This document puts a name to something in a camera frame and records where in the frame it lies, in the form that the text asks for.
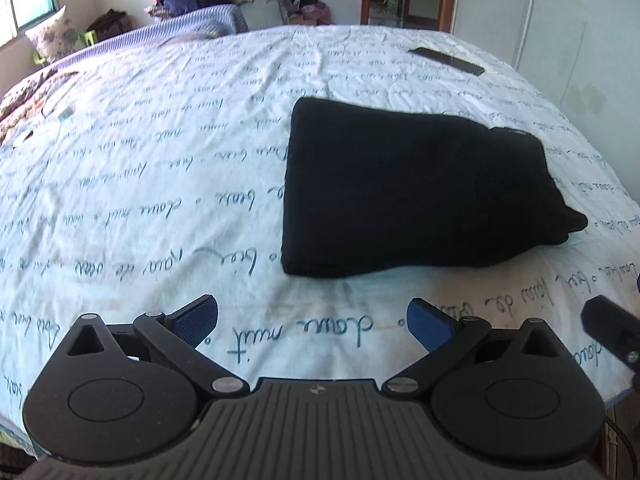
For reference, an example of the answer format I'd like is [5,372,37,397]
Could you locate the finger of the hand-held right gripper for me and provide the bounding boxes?
[580,294,640,377]

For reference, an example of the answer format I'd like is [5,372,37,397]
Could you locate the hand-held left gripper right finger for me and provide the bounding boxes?
[381,298,572,401]

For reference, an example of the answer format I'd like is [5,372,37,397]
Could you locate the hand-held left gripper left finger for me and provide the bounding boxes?
[66,296,250,401]

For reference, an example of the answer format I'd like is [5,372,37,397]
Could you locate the black pants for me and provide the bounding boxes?
[280,96,590,281]

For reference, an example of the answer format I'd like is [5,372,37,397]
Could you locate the white printed blanket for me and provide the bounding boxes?
[0,25,640,456]

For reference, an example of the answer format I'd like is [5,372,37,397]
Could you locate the black smartphone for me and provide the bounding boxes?
[407,46,486,77]

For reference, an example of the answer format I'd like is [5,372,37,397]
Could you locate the brown patterned quilt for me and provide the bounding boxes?
[0,66,80,145]

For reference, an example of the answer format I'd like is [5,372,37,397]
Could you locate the blue striped blanket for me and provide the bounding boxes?
[49,4,249,69]

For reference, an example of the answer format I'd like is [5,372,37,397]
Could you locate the frosted glass wardrobe door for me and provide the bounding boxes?
[450,0,640,201]

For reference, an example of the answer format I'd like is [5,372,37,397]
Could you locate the green plastic stool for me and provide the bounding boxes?
[32,30,98,65]

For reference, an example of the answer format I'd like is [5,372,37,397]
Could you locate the dark brown bag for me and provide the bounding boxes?
[87,8,135,42]

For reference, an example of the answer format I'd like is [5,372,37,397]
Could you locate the grey bag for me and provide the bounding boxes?
[239,0,292,32]

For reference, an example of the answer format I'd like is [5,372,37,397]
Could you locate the dark blue jacket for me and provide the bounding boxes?
[159,0,237,18]

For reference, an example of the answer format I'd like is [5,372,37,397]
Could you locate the floral pillow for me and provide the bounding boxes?
[25,5,83,65]

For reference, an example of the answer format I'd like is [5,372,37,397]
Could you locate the purple cloth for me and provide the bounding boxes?
[299,2,333,26]

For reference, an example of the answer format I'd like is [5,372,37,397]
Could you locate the black cable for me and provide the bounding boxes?
[604,412,637,466]

